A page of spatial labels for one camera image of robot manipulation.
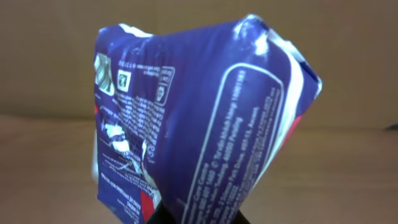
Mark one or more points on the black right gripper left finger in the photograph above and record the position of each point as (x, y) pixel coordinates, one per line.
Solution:
(161, 215)

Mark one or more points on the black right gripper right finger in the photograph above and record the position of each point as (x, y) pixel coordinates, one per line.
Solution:
(240, 219)

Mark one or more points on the purple Carefree pad pack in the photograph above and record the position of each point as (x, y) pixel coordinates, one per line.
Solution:
(192, 120)

